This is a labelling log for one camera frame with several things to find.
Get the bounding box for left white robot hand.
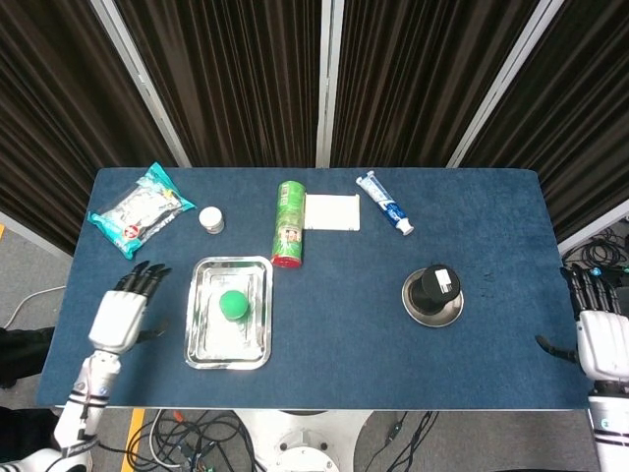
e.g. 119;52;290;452
87;261;173;355

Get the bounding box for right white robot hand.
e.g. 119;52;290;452
534;264;629;383

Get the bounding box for green ball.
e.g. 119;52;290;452
218;290;250;321

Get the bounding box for black cylindrical container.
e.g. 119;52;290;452
410;264;463;314

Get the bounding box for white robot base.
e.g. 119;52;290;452
235;409;371;472

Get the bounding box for rectangular steel tray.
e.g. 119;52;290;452
185;255;274;371

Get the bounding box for teal snack bag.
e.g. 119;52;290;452
86;161;197;261

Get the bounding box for small white jar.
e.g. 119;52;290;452
198;206;226;235

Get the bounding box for round steel plate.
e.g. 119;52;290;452
401;269;466;327

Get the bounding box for green chips can red lid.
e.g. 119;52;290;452
270;180;308;269

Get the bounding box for dark brown curtain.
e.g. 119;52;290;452
115;0;325;168
461;0;629;242
331;0;542;168
0;0;181;257

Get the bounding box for blue table cloth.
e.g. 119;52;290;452
34;167;602;411

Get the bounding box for white plastic box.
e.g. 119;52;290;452
303;193;362;232

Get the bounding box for blue white toothpaste tube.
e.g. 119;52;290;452
355;170;415;237

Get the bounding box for white floor cable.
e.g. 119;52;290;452
12;284;68;316

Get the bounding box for black coiled cables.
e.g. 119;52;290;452
562;228;629;269

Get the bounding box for floor cable bundle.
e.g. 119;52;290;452
125;410;261;472

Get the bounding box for white partition post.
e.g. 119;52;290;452
90;0;193;168
445;0;569;168
315;0;345;168

